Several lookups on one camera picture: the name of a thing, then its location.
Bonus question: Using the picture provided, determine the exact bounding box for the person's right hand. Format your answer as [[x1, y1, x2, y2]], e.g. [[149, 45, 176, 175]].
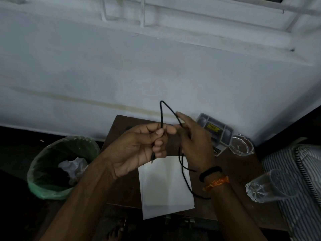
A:
[[173, 111, 222, 174]]

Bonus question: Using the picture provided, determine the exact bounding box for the person's left hand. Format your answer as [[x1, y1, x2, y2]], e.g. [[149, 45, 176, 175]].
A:
[[108, 122, 177, 180]]

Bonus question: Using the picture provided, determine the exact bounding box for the black cord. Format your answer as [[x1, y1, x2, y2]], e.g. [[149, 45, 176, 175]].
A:
[[150, 100, 212, 200]]

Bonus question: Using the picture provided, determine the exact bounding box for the person's left forearm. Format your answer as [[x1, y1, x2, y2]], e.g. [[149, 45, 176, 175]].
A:
[[39, 155, 119, 241]]

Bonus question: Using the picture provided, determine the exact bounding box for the person's right forearm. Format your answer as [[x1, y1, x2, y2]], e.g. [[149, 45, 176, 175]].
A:
[[201, 172, 269, 241]]

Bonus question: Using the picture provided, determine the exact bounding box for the grey compartment tray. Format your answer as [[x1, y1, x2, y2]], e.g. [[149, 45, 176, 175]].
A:
[[195, 113, 234, 146]]

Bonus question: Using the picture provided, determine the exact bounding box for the black wristband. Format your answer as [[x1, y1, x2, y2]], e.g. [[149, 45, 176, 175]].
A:
[[199, 166, 223, 183]]

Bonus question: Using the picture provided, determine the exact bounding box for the white paper sheet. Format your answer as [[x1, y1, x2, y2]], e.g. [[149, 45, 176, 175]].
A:
[[138, 155, 195, 221]]

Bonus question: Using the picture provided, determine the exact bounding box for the clear glass bowl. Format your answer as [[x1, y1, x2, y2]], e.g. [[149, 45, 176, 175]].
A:
[[229, 134, 255, 156]]

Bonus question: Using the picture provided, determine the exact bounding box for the crumpled white paper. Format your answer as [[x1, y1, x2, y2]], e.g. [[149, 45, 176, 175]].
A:
[[58, 157, 89, 186]]

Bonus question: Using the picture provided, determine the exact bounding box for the clear plastic cup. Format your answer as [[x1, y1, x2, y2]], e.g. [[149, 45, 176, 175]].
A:
[[245, 169, 298, 204]]

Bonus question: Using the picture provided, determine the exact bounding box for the person's foot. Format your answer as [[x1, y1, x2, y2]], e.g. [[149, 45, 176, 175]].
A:
[[107, 220, 129, 241]]

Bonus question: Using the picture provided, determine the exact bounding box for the trash bin with green bag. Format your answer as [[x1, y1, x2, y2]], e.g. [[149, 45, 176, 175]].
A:
[[27, 136, 101, 200]]

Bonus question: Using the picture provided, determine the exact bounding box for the striped cloth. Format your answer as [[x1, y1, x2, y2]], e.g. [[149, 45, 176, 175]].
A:
[[261, 144, 321, 241]]

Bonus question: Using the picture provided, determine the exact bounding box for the orange thread bracelet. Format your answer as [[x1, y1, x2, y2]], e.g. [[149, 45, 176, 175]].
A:
[[202, 176, 230, 192]]

